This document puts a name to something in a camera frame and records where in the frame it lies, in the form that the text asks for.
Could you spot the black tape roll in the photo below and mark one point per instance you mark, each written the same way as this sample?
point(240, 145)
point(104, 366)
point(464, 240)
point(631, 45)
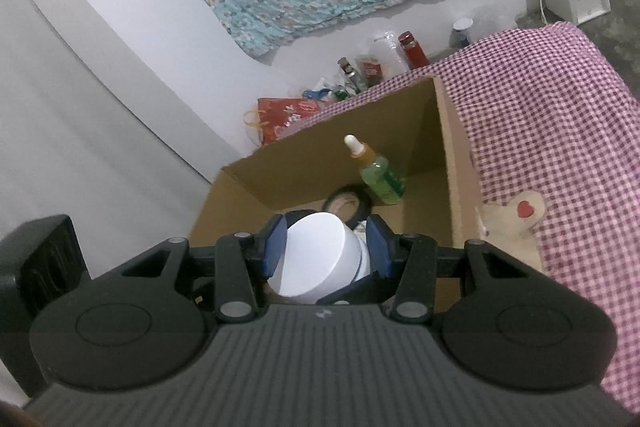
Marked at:
point(363, 207)

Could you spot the blue and white cup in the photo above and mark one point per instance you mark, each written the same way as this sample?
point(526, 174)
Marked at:
point(461, 34)

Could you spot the clear plastic bottle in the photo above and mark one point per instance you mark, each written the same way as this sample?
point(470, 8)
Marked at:
point(390, 52)

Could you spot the red gift bag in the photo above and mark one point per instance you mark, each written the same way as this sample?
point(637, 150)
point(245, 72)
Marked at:
point(285, 117)

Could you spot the brown cardboard box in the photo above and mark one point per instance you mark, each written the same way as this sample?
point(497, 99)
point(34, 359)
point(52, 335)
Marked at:
point(310, 157)

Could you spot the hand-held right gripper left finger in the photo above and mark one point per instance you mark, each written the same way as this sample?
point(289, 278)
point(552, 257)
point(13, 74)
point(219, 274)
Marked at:
point(275, 252)

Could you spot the purple checked tablecloth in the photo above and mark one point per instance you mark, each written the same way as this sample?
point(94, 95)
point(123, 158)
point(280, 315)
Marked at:
point(550, 132)

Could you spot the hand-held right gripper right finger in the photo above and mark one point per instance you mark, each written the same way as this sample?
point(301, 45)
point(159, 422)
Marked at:
point(380, 249)

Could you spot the dark glass bottle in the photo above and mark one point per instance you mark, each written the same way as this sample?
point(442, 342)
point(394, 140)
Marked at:
point(350, 77)

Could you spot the green dropper bottle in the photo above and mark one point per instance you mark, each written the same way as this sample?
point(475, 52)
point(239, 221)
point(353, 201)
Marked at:
point(382, 177)

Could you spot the red label bottle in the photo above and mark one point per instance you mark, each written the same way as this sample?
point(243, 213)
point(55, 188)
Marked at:
point(371, 72)

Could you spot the white pill bottle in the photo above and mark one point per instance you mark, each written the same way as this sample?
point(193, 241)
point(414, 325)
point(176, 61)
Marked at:
point(315, 257)

